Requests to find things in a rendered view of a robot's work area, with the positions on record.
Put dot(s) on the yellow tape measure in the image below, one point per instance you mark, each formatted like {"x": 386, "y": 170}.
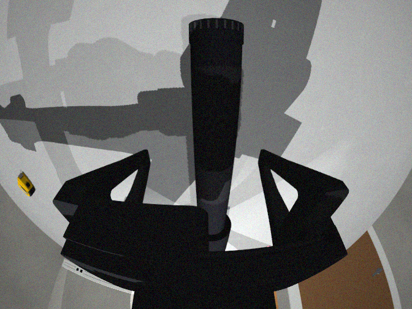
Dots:
{"x": 25, "y": 184}

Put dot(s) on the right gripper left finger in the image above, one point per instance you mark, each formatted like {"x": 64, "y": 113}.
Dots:
{"x": 100, "y": 182}

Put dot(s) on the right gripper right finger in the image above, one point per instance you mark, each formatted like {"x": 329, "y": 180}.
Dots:
{"x": 319, "y": 195}

